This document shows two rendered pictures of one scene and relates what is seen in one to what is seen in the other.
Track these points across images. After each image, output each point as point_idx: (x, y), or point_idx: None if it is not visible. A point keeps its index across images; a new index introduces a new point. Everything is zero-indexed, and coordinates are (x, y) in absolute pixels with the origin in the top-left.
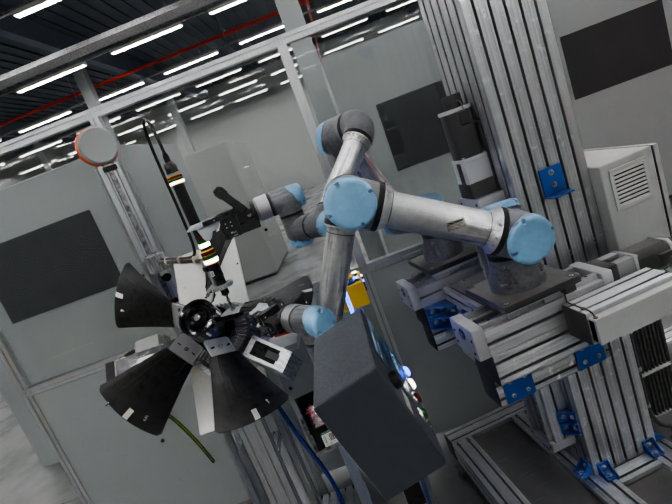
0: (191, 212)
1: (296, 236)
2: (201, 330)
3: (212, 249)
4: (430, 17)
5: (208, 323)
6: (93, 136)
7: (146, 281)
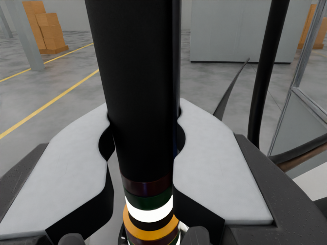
0: (92, 38)
1: None
2: (121, 232)
3: (133, 236)
4: None
5: (121, 244)
6: None
7: (217, 105)
